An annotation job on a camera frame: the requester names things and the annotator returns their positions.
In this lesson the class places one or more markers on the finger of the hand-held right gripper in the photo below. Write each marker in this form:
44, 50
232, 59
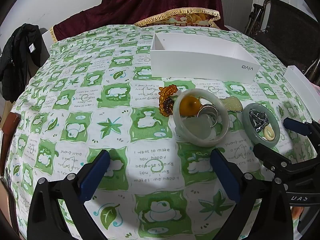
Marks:
270, 155
295, 125

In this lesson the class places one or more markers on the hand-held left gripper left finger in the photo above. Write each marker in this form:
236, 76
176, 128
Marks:
96, 175

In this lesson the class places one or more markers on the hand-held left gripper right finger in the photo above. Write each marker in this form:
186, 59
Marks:
225, 172

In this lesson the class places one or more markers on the dark green jade bangle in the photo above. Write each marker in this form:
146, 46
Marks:
246, 125

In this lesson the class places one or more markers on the pale jade pendant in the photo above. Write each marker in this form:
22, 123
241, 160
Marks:
197, 127

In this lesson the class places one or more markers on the yellowish carved jade pendant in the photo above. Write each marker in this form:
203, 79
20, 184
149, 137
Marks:
232, 104

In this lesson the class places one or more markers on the pale jade bangle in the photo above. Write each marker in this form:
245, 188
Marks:
178, 127

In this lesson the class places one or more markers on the round amber bead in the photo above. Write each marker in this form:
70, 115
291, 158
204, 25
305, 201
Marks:
190, 105

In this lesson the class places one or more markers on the white cardboard box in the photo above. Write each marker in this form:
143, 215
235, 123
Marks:
200, 65

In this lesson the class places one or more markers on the person's right hand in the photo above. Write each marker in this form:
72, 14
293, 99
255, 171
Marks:
297, 213

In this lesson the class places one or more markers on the pink cloth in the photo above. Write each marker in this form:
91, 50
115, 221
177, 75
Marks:
316, 88

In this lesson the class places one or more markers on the white box lid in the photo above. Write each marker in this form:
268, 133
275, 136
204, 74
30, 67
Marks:
300, 82

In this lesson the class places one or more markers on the green printed tablecloth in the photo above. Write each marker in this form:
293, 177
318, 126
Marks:
150, 130

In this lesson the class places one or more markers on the brown wooden board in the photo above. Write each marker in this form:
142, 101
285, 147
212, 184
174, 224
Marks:
10, 125

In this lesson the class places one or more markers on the black folding chair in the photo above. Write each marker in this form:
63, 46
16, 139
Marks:
287, 25

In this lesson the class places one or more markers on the white panel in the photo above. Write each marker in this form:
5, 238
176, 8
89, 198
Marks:
47, 41

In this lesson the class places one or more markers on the black jacket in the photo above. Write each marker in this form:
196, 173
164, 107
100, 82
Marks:
17, 52

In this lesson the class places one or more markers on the gold fringed cushion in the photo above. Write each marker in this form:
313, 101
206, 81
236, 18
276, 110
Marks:
185, 17

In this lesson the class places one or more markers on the maroon velvet cloth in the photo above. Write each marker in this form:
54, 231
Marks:
140, 0

